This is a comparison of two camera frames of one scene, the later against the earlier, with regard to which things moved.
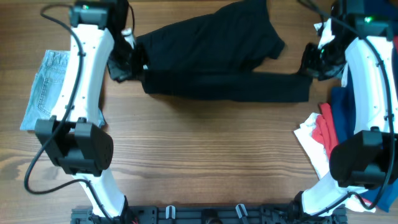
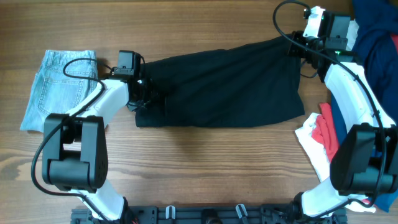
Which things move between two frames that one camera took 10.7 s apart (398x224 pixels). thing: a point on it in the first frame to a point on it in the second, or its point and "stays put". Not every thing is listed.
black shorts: x=213 y=56 to x=255 y=82
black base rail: x=209 y=214 stays put
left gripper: x=140 y=53 to x=151 y=92
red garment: x=324 y=131 stays put
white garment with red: x=327 y=191 stays put
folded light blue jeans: x=46 y=88 stays put
